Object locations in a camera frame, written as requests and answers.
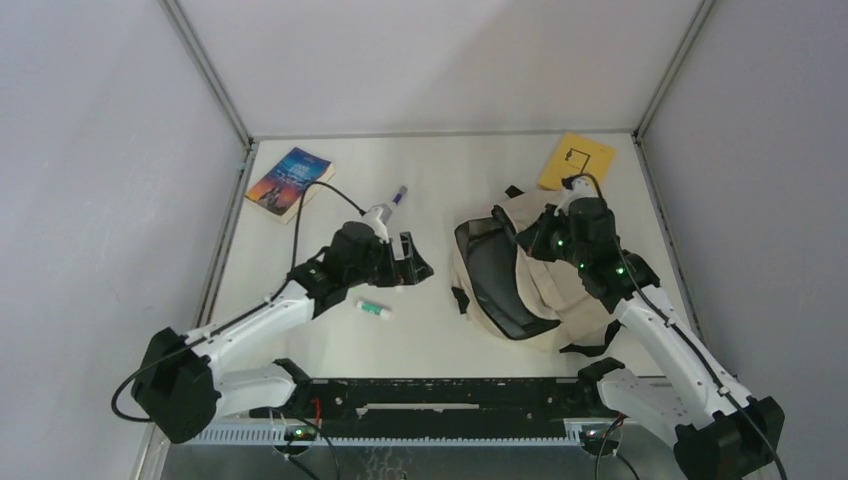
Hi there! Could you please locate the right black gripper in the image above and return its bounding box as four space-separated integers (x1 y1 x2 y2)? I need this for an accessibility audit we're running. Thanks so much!
514 203 588 270

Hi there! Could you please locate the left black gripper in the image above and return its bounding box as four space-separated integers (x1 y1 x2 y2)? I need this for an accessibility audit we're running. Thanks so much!
346 233 433 288

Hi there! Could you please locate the yellow notebook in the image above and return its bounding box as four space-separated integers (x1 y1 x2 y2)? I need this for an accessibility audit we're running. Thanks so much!
536 132 616 190

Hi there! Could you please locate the beige canvas backpack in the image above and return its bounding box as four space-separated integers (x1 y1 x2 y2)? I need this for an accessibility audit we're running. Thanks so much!
451 186 621 358

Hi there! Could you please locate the Jane Eyre paperback book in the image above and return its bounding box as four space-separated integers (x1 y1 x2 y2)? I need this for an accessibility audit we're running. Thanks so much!
245 147 335 224

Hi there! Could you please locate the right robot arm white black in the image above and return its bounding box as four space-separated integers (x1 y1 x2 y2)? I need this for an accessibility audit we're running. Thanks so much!
508 196 788 479

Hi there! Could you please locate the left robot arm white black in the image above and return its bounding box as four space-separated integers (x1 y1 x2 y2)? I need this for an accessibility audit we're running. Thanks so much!
131 221 434 444

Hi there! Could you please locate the purple grey USB stick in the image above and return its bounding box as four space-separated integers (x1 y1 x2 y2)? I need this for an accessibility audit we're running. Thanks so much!
392 185 408 205

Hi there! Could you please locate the green white glue stick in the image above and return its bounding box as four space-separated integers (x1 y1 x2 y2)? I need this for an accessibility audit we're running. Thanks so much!
356 300 392 320

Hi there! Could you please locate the black mounting base rail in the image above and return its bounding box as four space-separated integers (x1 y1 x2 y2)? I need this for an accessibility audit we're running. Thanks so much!
249 377 617 437

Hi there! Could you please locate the white slotted cable duct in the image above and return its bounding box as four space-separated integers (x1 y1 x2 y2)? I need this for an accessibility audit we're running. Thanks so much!
187 422 591 447

